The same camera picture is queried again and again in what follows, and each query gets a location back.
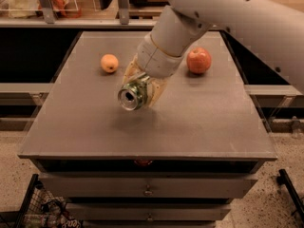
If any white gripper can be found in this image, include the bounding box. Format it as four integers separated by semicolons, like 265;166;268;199
123;33;183;107

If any green soda can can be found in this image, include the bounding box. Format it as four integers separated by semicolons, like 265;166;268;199
118;73;150;111

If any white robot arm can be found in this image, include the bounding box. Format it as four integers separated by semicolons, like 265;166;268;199
118;0;304;110

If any orange fruit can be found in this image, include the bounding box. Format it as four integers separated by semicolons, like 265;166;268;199
101;54;119;73

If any red apple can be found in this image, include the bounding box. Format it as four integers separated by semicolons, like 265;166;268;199
186;47;212;74

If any grey drawer cabinet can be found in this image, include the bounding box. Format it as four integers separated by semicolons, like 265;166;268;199
19;31;276;228

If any orange item in box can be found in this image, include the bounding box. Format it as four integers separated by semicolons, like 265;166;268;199
51;0;82;19

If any upper grey drawer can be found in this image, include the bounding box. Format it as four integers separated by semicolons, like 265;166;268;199
40;173;257;199

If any grey drawer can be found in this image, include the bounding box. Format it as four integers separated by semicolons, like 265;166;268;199
67;203;231;221
40;173;257;199

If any lower grey drawer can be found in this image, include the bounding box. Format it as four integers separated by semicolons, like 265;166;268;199
67;203;231;221

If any clear plastic box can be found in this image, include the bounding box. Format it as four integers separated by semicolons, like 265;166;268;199
0;0;61;18

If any grey metal shelf rail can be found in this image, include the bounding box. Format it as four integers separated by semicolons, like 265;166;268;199
0;18;156;29

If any black wire basket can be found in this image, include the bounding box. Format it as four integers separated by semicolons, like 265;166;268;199
13;174;84;228

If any black metal frame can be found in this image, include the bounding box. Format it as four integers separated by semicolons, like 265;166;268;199
276;169;304;222

